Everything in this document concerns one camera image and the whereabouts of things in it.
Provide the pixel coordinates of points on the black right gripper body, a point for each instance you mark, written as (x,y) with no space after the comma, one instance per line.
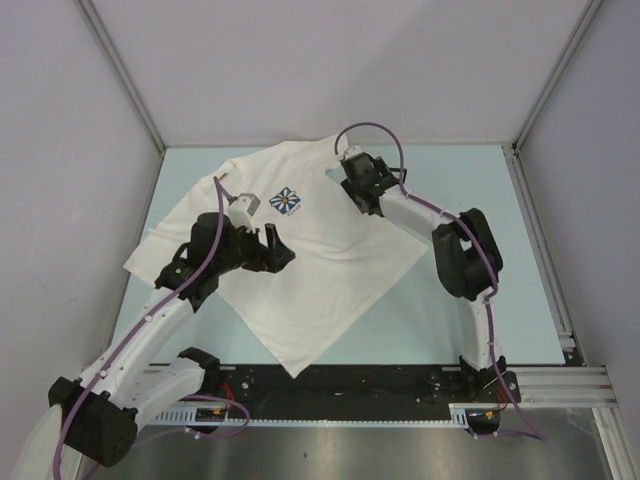
(353,193)

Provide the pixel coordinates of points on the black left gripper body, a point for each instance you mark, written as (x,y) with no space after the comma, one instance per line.
(251,256)

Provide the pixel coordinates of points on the white t-shirt with daisy print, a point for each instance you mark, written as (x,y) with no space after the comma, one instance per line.
(345,260)

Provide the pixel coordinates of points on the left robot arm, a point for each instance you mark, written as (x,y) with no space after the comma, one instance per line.
(101,413)

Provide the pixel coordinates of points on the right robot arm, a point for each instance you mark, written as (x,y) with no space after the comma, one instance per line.
(467,258)

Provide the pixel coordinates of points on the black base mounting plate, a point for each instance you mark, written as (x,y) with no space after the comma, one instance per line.
(440,383)

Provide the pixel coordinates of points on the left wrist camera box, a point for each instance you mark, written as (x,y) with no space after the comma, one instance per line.
(241,210)

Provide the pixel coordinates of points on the grey slotted cable duct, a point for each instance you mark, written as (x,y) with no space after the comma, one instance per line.
(412,415)

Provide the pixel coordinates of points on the aluminium front frame rail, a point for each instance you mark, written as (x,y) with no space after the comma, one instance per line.
(545,386)

